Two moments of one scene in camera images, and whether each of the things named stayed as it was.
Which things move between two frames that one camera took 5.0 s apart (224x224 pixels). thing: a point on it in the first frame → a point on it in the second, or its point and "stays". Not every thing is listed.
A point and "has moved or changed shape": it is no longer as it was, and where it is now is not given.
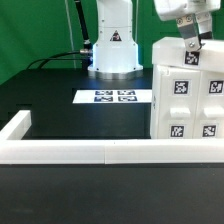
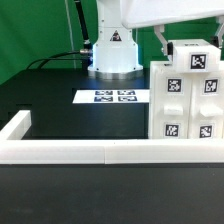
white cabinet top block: [171, 51] has moved or changed shape
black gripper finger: [190, 31] → [170, 48]
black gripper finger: [204, 21] → [214, 40]
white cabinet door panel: [209, 115] has moved or changed shape
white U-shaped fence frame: [14, 150] stays
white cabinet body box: [186, 103] stays
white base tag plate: [108, 96] stays
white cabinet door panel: [177, 98] has moved or changed shape
